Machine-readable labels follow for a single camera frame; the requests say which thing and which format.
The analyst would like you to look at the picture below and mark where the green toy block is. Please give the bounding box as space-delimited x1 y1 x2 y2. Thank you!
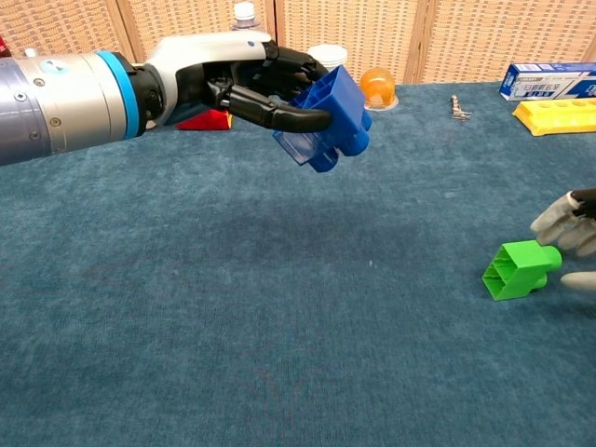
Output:
481 240 563 303

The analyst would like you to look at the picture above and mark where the yellow plastic holder tray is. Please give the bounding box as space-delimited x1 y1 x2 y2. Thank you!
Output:
511 98 596 137

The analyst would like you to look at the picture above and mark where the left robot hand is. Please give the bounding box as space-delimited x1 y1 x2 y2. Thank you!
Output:
132 30 332 134

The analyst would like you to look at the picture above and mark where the blue white toothpaste box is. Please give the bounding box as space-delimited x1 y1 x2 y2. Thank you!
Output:
498 62 596 102

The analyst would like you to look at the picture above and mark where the orange jelly cup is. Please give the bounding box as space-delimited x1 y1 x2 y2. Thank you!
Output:
359 67 400 111

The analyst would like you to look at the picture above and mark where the blue toy block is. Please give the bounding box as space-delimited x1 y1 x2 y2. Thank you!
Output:
272 64 373 174

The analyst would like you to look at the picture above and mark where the woven bamboo folding screen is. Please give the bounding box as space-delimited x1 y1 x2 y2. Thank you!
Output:
0 0 596 88

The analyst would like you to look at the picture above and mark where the blue carpet table cover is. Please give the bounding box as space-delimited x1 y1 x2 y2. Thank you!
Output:
0 81 596 447

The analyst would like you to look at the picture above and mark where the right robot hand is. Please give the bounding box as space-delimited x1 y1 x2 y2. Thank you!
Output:
530 188 596 292

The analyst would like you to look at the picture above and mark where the clear water bottle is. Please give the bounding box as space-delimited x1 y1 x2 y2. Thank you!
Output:
231 1 259 33

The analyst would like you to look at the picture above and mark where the white paper cup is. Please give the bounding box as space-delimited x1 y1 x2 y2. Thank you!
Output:
306 44 348 78

